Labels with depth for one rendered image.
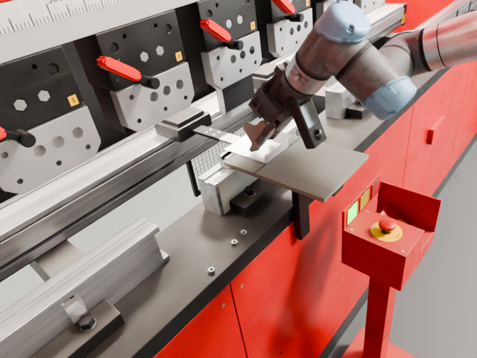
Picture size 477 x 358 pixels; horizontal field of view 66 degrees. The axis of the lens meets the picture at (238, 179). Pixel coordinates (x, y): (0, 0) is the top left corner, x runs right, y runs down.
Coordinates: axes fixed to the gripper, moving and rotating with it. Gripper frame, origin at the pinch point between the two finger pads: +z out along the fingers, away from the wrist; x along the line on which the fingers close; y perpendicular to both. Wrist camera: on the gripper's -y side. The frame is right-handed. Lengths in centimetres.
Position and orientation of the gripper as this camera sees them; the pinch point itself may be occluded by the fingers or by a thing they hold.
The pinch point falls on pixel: (263, 143)
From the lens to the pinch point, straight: 85.3
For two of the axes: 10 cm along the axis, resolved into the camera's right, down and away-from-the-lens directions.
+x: -6.6, 5.0, -5.6
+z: -3.6, 4.4, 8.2
